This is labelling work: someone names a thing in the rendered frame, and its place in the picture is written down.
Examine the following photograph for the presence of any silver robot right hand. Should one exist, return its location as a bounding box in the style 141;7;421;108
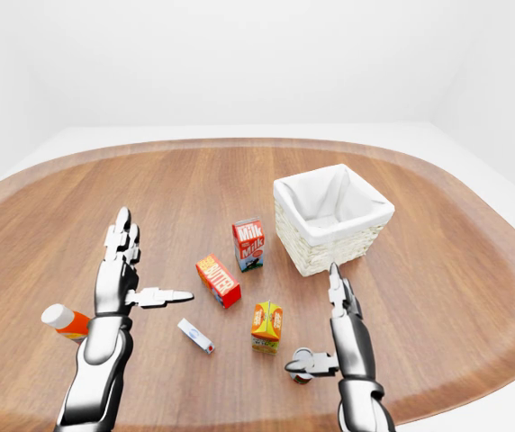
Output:
284;262;378;386

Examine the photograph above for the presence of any silver robot left hand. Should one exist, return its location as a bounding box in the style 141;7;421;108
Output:
93;206;195;319

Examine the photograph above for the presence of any white wicker basket with liner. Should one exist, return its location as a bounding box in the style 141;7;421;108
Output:
273;163;396;278

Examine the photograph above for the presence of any small red tin can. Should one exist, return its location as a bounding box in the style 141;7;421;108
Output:
291;347;314;385

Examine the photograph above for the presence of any orange bottle with white cap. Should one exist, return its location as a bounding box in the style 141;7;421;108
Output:
41;303;92;345

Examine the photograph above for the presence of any orange juice carton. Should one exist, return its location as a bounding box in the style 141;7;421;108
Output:
250;300;284;356

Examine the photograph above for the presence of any white blue flat box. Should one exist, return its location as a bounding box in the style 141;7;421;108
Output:
176;318;216;356

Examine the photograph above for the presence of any red orange butter box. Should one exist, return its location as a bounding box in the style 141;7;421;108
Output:
194;252;242;310

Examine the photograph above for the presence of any red milk carton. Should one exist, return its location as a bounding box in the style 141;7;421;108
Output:
231;217;267;274

